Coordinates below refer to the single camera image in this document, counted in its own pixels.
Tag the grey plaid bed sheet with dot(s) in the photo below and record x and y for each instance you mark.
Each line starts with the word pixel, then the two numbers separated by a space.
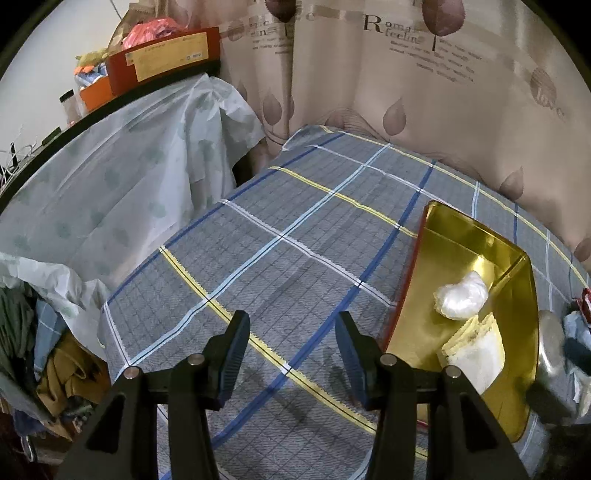
pixel 300 207

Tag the mustard yellow garment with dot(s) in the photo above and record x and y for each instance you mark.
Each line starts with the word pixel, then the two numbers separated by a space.
pixel 69 369

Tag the clear jar with black lid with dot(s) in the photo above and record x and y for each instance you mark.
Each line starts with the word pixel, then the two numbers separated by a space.
pixel 70 108

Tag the red packet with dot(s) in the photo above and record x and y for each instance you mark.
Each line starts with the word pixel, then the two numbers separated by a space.
pixel 585 302

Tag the yellow plush toy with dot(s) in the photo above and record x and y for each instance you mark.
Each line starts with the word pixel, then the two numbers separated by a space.
pixel 92 57

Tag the pink plastic bag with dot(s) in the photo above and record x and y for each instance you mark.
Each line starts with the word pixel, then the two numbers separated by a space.
pixel 147 33

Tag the light blue cloth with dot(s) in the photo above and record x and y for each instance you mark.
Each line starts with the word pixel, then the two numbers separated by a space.
pixel 576 324

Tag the metal bowl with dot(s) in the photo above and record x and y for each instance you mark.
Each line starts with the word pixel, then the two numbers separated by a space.
pixel 551 346

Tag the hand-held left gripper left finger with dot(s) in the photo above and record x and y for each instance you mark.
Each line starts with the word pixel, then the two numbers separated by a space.
pixel 233 355

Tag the black desk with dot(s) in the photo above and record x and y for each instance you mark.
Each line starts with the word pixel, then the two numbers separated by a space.
pixel 46 143

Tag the orange box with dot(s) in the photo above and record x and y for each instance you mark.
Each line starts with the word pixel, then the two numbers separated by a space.
pixel 94 96

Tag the olive green garment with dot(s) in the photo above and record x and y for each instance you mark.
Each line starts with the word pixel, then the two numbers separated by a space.
pixel 18 332

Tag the gold tin tray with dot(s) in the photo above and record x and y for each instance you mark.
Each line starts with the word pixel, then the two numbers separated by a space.
pixel 461 249

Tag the red cardboard box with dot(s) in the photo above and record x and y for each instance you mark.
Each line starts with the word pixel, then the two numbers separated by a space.
pixel 161 64

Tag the beige leaf print curtain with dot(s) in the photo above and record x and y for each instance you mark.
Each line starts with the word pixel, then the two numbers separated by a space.
pixel 415 92

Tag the blue checked cloth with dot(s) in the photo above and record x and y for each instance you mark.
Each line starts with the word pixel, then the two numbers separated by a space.
pixel 46 323

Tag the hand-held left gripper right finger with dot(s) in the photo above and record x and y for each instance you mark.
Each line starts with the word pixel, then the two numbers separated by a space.
pixel 353 360

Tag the white tissue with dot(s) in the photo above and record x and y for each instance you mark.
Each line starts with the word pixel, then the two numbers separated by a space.
pixel 461 295

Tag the white plastic dust cover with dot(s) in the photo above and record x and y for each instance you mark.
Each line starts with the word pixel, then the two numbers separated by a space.
pixel 115 184

